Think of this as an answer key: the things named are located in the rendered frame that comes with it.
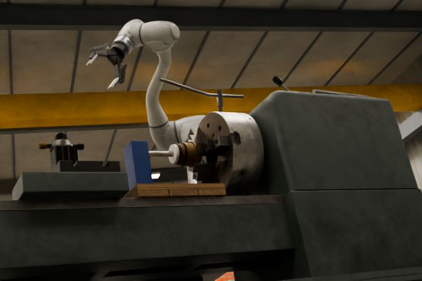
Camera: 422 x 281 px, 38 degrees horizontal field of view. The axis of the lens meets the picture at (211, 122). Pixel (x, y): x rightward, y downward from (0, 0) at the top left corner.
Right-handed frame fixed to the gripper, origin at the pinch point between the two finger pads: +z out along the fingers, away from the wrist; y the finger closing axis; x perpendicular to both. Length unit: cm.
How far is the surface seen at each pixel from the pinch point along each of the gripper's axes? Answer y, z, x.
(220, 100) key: 28, 17, -54
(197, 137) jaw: 32, 29, -44
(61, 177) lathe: -3, 87, -49
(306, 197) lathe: 62, 44, -76
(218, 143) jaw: 32, 38, -58
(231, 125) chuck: 32, 31, -61
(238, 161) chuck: 41, 40, -61
